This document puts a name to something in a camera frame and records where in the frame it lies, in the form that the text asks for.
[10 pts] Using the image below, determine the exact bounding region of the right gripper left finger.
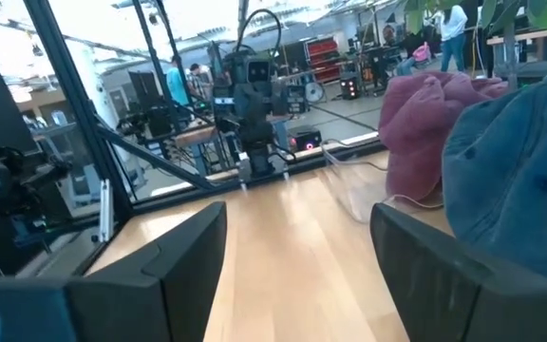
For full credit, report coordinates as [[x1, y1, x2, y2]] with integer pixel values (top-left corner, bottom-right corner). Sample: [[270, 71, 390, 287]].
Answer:
[[64, 201, 228, 342]]

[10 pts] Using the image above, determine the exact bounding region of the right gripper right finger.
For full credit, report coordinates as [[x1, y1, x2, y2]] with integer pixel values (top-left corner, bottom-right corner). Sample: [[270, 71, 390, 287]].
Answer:
[[370, 202, 547, 342]]

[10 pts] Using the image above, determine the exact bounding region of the blue denim cap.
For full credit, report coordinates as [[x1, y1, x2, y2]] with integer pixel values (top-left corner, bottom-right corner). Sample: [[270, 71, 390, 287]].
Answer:
[[443, 67, 547, 289]]

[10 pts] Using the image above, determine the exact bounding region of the maroon cap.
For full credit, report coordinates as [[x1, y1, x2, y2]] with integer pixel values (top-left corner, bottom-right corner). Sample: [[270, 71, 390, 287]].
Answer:
[[378, 70, 510, 203]]

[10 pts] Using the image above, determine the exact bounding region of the small round fan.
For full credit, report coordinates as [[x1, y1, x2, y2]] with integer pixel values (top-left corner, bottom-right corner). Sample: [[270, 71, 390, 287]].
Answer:
[[303, 81, 326, 104]]

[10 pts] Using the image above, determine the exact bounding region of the black box with pink light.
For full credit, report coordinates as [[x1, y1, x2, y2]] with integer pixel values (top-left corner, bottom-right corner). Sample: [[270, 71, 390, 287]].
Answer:
[[287, 125, 324, 153]]

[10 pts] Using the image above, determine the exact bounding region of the wooden workbench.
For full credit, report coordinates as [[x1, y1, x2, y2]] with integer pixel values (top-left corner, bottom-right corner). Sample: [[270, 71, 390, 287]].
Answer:
[[173, 113, 293, 177]]

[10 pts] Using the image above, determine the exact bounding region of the person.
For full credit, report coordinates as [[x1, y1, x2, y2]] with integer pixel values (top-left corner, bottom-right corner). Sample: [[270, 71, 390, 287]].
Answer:
[[188, 63, 204, 94], [381, 23, 429, 77], [438, 4, 469, 73], [165, 55, 192, 108]]

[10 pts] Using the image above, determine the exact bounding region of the red storage shelf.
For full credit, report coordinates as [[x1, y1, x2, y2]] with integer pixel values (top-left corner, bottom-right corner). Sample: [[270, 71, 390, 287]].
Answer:
[[304, 36, 345, 85]]

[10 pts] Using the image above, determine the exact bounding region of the black box with lights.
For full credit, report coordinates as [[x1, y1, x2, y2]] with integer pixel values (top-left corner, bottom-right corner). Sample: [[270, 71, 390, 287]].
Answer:
[[339, 71, 363, 101]]

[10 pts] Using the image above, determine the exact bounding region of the black computer monitor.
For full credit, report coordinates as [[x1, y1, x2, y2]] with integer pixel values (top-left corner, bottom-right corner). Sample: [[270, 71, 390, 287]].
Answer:
[[127, 69, 161, 111]]

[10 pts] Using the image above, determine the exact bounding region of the long wooden bench top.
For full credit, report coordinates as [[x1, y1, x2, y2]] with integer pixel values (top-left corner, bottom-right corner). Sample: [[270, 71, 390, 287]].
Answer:
[[485, 24, 547, 63]]

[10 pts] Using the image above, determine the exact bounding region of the green leafy plant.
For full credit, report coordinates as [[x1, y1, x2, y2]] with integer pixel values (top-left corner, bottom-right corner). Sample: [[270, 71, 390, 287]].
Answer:
[[402, 0, 547, 91]]

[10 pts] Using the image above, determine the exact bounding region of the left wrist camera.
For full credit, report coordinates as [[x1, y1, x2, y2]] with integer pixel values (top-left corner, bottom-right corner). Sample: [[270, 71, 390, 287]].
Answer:
[[243, 57, 274, 86]]

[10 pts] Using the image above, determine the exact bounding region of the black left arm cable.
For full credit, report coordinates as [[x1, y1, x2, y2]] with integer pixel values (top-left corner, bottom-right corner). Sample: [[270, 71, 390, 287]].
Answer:
[[234, 8, 284, 56]]

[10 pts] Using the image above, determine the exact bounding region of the silver metal bracket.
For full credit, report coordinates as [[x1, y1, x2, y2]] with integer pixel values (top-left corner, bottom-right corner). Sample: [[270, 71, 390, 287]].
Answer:
[[98, 179, 114, 243]]

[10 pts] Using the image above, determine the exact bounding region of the black aluminium table frame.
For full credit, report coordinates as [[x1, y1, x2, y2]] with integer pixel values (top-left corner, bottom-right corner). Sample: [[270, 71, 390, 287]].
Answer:
[[22, 0, 384, 277]]

